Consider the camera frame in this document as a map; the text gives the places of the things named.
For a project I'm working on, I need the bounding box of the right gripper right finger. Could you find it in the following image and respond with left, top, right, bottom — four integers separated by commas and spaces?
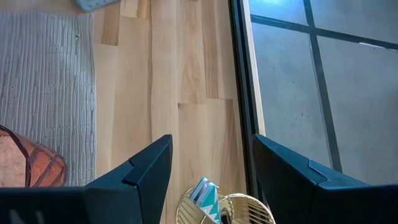
252, 134, 398, 224

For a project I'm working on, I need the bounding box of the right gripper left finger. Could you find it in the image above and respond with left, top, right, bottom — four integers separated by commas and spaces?
0, 134, 174, 224

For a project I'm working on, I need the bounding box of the clear glass cup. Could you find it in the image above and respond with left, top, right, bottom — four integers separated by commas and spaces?
175, 185, 277, 224

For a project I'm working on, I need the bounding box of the utensil with teal patterned handle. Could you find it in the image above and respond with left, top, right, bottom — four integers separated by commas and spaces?
188, 177, 223, 224

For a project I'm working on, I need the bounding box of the grey woven placemat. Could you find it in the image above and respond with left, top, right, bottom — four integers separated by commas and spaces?
0, 12, 97, 188

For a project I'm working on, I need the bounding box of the light blue cereal box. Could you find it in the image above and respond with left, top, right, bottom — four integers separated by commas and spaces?
73, 0, 121, 13

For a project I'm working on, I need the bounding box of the black aluminium table frame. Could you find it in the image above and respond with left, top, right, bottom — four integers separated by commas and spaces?
228, 0, 261, 200

